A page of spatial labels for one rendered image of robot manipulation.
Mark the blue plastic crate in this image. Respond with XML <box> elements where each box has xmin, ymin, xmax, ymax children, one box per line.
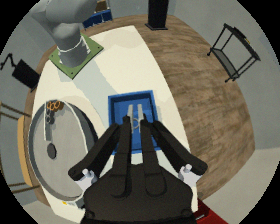
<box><xmin>108</xmin><ymin>90</ymin><xmax>158</xmax><ymax>154</ymax></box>

